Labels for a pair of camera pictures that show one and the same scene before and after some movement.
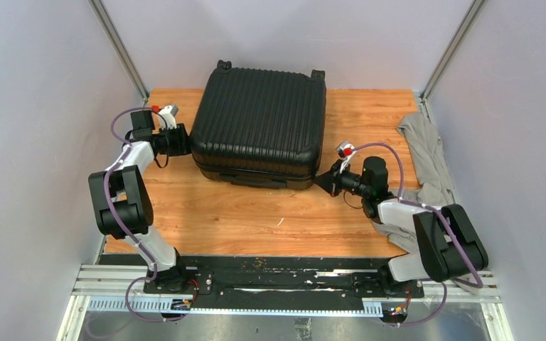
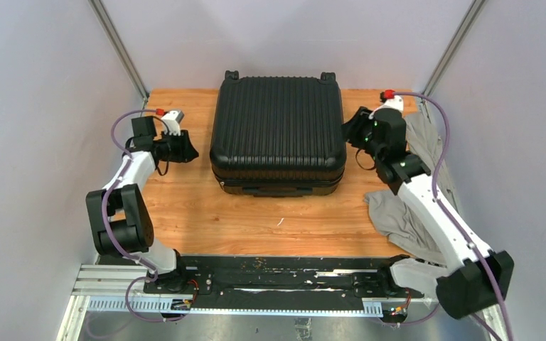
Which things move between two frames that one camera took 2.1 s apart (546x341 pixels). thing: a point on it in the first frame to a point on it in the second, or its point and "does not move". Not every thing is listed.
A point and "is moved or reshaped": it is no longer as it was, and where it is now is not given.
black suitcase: [261, 128] is moved or reshaped
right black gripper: [330, 180] to [352, 128]
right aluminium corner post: [470, 17] does not move
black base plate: [275, 277] does not move
